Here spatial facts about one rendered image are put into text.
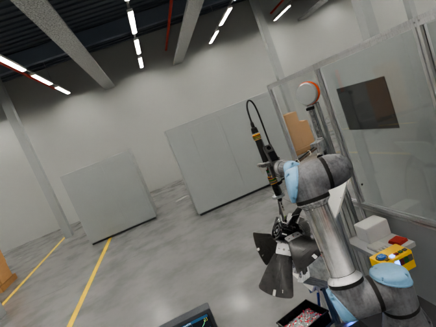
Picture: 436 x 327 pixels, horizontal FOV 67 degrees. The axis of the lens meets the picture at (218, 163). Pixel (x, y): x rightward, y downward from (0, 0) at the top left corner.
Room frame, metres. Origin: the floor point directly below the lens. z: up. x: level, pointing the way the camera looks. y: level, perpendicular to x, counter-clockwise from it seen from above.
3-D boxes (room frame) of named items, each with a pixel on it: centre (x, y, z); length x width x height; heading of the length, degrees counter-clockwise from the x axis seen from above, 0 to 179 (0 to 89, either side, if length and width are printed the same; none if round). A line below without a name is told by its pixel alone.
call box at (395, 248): (1.43, -0.60, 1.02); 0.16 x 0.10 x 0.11; 101
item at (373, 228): (2.02, -0.78, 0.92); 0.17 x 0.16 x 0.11; 101
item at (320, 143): (2.18, -0.68, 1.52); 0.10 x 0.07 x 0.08; 136
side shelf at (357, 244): (1.94, -0.76, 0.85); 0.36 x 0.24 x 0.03; 11
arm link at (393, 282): (0.98, -0.38, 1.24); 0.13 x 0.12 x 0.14; 85
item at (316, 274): (1.69, -0.28, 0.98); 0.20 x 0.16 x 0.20; 101
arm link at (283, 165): (1.46, -0.30, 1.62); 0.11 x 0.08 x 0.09; 11
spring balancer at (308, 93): (2.24, -0.75, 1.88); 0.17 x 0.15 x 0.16; 11
